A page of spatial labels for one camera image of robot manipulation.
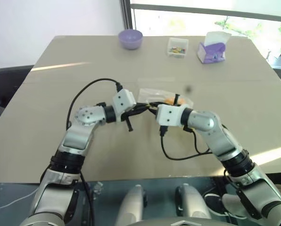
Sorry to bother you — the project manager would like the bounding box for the black white sneaker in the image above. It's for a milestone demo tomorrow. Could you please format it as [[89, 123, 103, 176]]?
[[204, 193, 240, 217]]

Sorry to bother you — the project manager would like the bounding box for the clear yellow zip bag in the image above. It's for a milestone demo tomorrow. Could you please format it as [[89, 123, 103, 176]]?
[[137, 87, 194, 111]]

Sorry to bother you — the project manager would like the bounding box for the silver robot torso plate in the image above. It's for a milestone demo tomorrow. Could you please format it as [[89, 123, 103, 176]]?
[[135, 218, 229, 226]]

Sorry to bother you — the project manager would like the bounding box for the yellow checkered bread bun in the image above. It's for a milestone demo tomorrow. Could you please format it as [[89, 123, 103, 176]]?
[[164, 96, 186, 105]]

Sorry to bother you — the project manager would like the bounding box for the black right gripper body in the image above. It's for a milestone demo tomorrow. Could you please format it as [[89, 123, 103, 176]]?
[[154, 93, 181, 106]]

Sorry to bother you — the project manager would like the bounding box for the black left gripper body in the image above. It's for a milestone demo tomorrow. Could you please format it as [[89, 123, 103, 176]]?
[[119, 110, 135, 133]]

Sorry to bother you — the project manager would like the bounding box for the clear plastic box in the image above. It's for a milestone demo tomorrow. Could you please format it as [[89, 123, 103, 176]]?
[[166, 37, 190, 58]]

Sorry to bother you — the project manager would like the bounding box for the dark window frame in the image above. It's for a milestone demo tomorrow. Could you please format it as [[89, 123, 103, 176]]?
[[120, 0, 281, 36]]

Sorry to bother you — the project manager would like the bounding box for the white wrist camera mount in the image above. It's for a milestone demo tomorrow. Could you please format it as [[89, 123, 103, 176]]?
[[155, 104, 187, 128], [111, 89, 137, 123]]

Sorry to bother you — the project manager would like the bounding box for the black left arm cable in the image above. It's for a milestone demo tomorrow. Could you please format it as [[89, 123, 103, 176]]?
[[66, 78, 124, 130]]

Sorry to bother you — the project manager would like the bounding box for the beige trouser leg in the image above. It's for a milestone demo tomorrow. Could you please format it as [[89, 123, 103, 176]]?
[[222, 192, 252, 218]]

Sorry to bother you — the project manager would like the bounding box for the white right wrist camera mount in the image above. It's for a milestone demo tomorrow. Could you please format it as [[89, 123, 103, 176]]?
[[155, 104, 187, 128]]

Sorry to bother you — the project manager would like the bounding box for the black table leg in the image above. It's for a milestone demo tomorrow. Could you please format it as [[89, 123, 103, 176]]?
[[211, 178, 229, 197], [85, 181, 101, 226]]

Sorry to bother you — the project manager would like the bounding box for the purple tissue pack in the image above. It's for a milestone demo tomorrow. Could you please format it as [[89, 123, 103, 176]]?
[[197, 31, 232, 64]]

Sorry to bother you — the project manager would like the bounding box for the silver rounded robot leg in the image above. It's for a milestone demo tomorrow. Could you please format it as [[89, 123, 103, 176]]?
[[114, 185, 148, 226], [175, 185, 213, 226]]

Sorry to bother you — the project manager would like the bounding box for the purple plastic bowl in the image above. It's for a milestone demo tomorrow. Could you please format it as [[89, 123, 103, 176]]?
[[118, 29, 144, 50]]

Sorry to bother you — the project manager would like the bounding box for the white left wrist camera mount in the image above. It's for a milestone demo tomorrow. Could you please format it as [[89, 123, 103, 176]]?
[[111, 89, 137, 123]]

